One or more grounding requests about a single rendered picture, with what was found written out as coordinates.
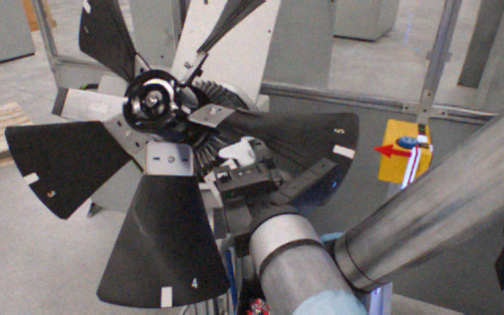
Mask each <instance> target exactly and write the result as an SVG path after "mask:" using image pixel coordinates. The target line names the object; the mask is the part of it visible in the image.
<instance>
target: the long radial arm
mask: <svg viewBox="0 0 504 315"><path fill-rule="evenodd" d="M122 100H123V97H114V96H109V95H104V94H99V93H89V92H84V91H79V90H74V89H69V92H68V94H67V100H66V102H65V105H64V107H63V110H62V112H61V117H63V118H68V119H71V120H73V121H76V122H82V121H101V122H103V121H104V120H106V119H108V118H109V117H113V116H115V115H116V114H117V113H119V112H121V111H122Z"/></svg>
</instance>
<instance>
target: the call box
mask: <svg viewBox="0 0 504 315"><path fill-rule="evenodd" d="M425 129H426V142H424V143H428V149H422V148H421V147H420V141H418V144H417V145H418V148H419V149H420V156H419V160H418V162H417V168H416V171H415V174H414V177H413V179H416V178H417V177H418V176H419V175H420V174H422V173H423V172H425V171H426V170H427V169H428V165H429V162H430V160H431V157H432V154H431V146H430V137H429V129H428V125H425ZM402 136H410V137H413V138H416V139H417V124H414V123H406V122H401V121H395V120H388V122H387V125H386V129H385V133H384V136H383V144H382V146H388V145H393V149H398V150H403V151H408V152H412V149H410V148H406V147H404V146H402V145H401V144H400V143H399V140H400V138H401V137H402ZM409 161H410V157H403V156H398V155H390V158H389V157H387V156H385V155H383V154H380V160H379V166H378V179H379V180H387V181H391V182H395V183H400V184H403V181H404V179H405V175H406V169H407V167H408V163H409Z"/></svg>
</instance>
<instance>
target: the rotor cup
mask: <svg viewBox="0 0 504 315"><path fill-rule="evenodd" d="M148 96H155V97H156V103H155V105H154V106H152V107H148V106H147V105H146V104H145V99H146V98H147V97H148ZM209 104H212V105H213V103H212V102H211V100H210V99H209V96H208V95H206V94H205V93H204V92H202V90H201V89H198V88H196V87H194V86H191V85H188V86H185V85H184V84H183V83H181V82H180V81H179V80H178V79H177V78H176V77H174V76H172V75H171V73H169V72H167V71H162V70H149V71H144V72H142V73H140V74H139V75H138V76H137V77H135V78H134V79H133V80H132V81H131V82H130V84H129V85H128V87H127V89H126V91H125V93H124V96H123V100H122V112H123V116H124V118H125V120H126V123H127V124H128V125H129V126H130V127H131V128H132V129H133V130H134V131H136V132H137V133H139V134H141V135H145V136H147V137H150V138H151V139H154V140H156V141H157V142H167V143H177V144H187V145H191V147H192V151H193V152H194V151H195V150H197V149H198V148H201V147H202V145H203V144H204V143H205V142H206V141H208V140H209V137H210V135H211V134H208V133H203V132H199V131H194V130H190V129H186V127H187V126H188V125H189V124H190V123H191V122H192V121H189V120H188V119H187V117H188V116H189V115H191V114H193V113H195V112H196V111H197V110H199V109H200V108H203V107H204V106H206V105H209ZM182 105H184V106H185V107H186V108H189V109H190V113H189V114H188V113H187V112H185V111H184V110H183V109H182ZM152 135H158V136H160V137H162V138H163V140H160V139H158V138H156V137H154V136H152Z"/></svg>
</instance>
